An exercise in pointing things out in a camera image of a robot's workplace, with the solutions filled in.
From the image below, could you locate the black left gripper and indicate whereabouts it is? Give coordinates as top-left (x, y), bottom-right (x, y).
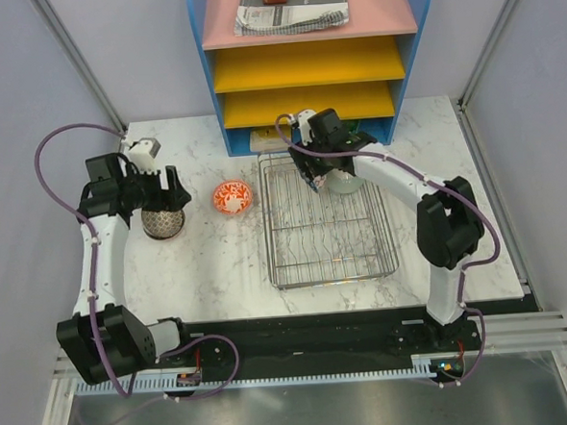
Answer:
top-left (118, 161), bottom-right (191, 215)

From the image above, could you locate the blue triangle pattern bowl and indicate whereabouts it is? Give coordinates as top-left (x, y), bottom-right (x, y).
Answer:
top-left (309, 169), bottom-right (365, 194)

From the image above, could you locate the brown dotted pattern bowl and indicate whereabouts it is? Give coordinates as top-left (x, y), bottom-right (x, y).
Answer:
top-left (140, 209), bottom-right (185, 240)

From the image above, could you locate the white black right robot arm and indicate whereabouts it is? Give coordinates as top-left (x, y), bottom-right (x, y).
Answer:
top-left (277, 109), bottom-right (485, 351)

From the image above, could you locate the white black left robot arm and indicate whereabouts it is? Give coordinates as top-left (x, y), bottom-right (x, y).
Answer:
top-left (56, 153), bottom-right (196, 385)

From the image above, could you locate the orange floral white bowl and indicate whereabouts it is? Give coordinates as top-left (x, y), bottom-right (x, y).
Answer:
top-left (212, 180), bottom-right (254, 216)

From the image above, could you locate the yellow illustrated book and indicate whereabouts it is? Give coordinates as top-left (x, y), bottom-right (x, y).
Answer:
top-left (249, 127), bottom-right (288, 154)

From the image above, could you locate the green book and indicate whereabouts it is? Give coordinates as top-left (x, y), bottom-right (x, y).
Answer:
top-left (342, 119), bottom-right (359, 135)

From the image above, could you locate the blue shelf unit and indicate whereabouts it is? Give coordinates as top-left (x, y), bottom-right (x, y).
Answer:
top-left (185, 0), bottom-right (431, 157)

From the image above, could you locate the grey manual booklet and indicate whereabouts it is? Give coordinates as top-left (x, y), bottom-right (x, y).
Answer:
top-left (234, 0), bottom-right (350, 37)

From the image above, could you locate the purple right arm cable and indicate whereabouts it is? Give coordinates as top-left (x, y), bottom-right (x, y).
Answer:
top-left (275, 100), bottom-right (510, 399)

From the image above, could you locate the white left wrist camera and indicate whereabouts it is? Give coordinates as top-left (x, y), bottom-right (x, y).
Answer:
top-left (121, 137), bottom-right (161, 175)

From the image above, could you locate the stainless wire dish rack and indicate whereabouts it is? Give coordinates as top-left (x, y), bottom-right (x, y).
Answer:
top-left (258, 153), bottom-right (400, 290)

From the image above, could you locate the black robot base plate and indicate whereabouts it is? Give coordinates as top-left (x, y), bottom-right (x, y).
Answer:
top-left (82, 297), bottom-right (544, 392)

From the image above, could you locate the white slotted cable duct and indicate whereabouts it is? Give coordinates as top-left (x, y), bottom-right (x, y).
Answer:
top-left (74, 353), bottom-right (463, 398)

